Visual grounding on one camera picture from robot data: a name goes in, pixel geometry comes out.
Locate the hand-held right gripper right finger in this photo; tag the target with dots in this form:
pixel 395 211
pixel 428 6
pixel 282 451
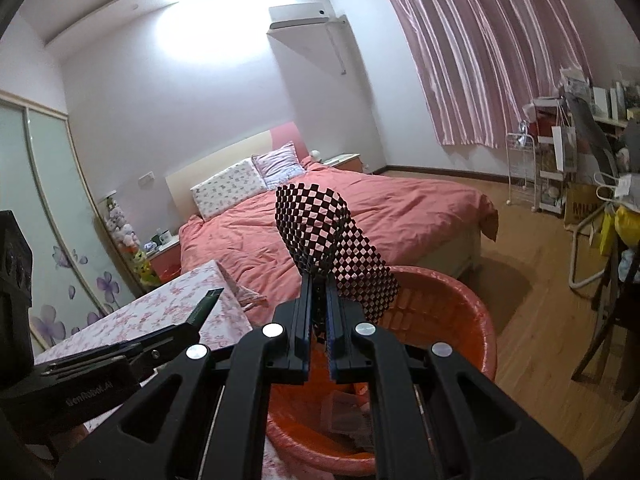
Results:
pixel 336 345

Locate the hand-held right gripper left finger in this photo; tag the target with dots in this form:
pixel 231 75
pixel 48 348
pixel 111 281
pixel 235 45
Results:
pixel 300 340

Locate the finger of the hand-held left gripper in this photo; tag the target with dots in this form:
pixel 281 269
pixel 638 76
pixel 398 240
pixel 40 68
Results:
pixel 205 307

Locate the orange plastic waste basket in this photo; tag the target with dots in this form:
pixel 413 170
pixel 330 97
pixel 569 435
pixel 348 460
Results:
pixel 450 320

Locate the pink nightstand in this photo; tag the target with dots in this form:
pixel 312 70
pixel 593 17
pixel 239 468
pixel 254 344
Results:
pixel 165 262

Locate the clear plastic wrapper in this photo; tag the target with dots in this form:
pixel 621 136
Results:
pixel 345 412

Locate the pile of stuffed toys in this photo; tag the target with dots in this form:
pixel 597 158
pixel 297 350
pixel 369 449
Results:
pixel 127 240

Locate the floral white pillow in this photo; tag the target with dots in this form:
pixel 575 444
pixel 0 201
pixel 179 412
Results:
pixel 227 190

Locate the cream and pink headboard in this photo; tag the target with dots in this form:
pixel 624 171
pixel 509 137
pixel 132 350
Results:
pixel 220 160

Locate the bed with red duvet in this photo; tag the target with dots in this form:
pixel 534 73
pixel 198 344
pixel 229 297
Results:
pixel 400 200

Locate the purple frilled pillow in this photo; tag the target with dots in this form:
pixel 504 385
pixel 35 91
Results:
pixel 280 165

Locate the wooden nightstand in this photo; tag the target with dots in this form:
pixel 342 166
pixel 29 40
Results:
pixel 345 162

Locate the glass wardrobe door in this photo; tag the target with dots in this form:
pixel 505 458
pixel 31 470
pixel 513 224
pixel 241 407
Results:
pixel 45 210

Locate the white shelf cart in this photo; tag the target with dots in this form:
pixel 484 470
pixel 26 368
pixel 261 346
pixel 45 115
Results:
pixel 550 185

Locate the dark wooden chair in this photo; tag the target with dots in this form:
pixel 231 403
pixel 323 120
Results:
pixel 612 330

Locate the brown printed paper bag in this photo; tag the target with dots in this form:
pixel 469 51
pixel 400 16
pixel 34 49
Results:
pixel 582 207

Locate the air conditioner wind deflector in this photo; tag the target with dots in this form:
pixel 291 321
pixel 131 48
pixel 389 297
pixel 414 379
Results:
pixel 310 42

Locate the white paper bag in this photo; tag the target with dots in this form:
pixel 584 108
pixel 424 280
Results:
pixel 564 150

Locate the white air conditioner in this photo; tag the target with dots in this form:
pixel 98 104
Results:
pixel 297 16

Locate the yellow plastic bag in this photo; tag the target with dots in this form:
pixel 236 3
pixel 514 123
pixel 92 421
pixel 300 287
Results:
pixel 627 230

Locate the pink striped curtain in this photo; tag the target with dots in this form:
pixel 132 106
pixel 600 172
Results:
pixel 480 50

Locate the cluttered white desk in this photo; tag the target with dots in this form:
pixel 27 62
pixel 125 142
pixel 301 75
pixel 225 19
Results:
pixel 612 110

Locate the wall socket plate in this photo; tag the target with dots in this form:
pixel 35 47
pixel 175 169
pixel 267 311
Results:
pixel 145 177

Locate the white tube frame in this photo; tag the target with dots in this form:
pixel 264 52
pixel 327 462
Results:
pixel 575 260

